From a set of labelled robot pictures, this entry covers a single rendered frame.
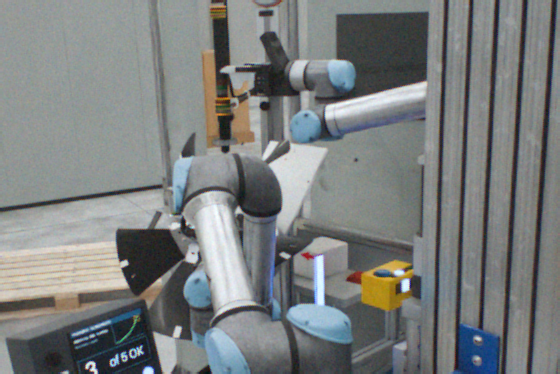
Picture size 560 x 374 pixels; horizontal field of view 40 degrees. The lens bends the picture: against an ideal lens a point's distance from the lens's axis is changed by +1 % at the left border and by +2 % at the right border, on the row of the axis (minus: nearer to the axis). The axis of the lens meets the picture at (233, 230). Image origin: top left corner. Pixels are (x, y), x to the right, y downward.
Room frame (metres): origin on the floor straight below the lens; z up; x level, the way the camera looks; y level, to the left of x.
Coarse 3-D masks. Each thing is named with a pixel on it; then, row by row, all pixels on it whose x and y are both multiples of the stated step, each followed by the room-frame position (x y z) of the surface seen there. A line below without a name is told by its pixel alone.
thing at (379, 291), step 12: (384, 264) 2.08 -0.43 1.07; (396, 264) 2.07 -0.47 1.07; (408, 264) 2.07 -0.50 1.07; (372, 276) 1.99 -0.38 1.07; (384, 276) 1.98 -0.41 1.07; (408, 276) 2.00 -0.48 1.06; (372, 288) 1.98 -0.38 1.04; (384, 288) 1.95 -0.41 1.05; (372, 300) 1.98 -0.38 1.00; (384, 300) 1.95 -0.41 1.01; (396, 300) 1.96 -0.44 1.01
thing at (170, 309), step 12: (180, 264) 2.09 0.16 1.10; (192, 264) 2.09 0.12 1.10; (180, 276) 2.07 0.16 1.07; (168, 288) 2.05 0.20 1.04; (180, 288) 2.04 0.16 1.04; (156, 300) 2.03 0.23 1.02; (168, 300) 2.02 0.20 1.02; (180, 300) 2.02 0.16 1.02; (156, 312) 2.01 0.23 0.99; (168, 312) 2.00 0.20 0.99; (180, 312) 2.00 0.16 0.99; (156, 324) 1.99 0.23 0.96; (168, 324) 1.98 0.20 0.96; (180, 324) 1.98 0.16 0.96; (168, 336) 1.96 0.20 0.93; (180, 336) 1.95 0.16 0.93
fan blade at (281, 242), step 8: (240, 232) 2.08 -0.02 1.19; (280, 240) 2.01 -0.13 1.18; (288, 240) 2.00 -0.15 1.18; (296, 240) 2.00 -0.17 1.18; (304, 240) 1.99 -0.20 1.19; (312, 240) 1.98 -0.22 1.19; (280, 248) 1.95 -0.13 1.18; (288, 248) 1.95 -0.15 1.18; (296, 248) 1.94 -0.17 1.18; (304, 248) 1.94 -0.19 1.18; (280, 256) 1.91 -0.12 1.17
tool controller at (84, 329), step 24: (96, 312) 1.40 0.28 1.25; (120, 312) 1.39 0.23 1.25; (144, 312) 1.43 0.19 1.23; (24, 336) 1.30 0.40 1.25; (48, 336) 1.29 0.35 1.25; (72, 336) 1.32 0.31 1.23; (96, 336) 1.35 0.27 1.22; (120, 336) 1.38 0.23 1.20; (144, 336) 1.41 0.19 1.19; (24, 360) 1.29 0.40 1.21; (48, 360) 1.27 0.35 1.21; (72, 360) 1.30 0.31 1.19; (120, 360) 1.36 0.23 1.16; (144, 360) 1.39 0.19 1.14
